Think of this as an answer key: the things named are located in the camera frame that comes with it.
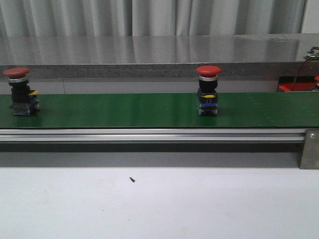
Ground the green conveyor belt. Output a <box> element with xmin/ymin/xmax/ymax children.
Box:
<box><xmin>0</xmin><ymin>92</ymin><xmax>319</xmax><ymax>128</ymax></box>

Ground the grey stone counter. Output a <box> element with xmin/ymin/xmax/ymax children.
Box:
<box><xmin>0</xmin><ymin>34</ymin><xmax>319</xmax><ymax>78</ymax></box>

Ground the small green circuit board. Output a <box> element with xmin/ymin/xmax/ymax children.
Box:
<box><xmin>305</xmin><ymin>47</ymin><xmax>319</xmax><ymax>60</ymax></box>

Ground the metal conveyor support bracket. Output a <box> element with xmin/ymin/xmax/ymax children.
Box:
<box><xmin>300</xmin><ymin>129</ymin><xmax>319</xmax><ymax>169</ymax></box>

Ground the red black wire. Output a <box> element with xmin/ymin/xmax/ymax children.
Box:
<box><xmin>291</xmin><ymin>46</ymin><xmax>319</xmax><ymax>93</ymax></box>

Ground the grey white curtain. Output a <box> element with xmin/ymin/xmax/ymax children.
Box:
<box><xmin>0</xmin><ymin>0</ymin><xmax>306</xmax><ymax>37</ymax></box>

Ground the red plastic tray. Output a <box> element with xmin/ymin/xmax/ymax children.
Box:
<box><xmin>277</xmin><ymin>76</ymin><xmax>316</xmax><ymax>92</ymax></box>

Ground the aluminium conveyor side rail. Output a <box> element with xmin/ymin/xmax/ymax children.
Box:
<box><xmin>0</xmin><ymin>128</ymin><xmax>306</xmax><ymax>142</ymax></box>

